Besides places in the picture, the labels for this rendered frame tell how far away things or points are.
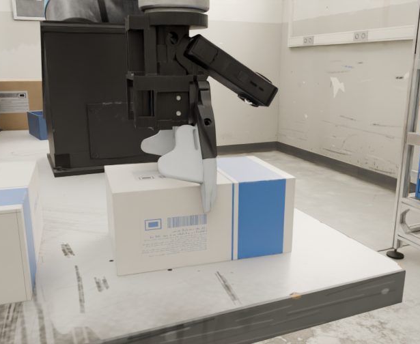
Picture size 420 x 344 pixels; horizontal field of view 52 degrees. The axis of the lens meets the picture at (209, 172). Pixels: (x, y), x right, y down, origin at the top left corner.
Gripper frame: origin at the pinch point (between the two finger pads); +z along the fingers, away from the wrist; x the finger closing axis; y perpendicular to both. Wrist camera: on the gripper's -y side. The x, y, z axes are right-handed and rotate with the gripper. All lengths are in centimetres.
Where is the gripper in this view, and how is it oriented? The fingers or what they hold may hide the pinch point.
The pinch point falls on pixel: (194, 193)
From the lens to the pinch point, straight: 50.8
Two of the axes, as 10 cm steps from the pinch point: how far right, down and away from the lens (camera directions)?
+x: 2.9, 2.3, -9.3
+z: 0.0, 9.7, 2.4
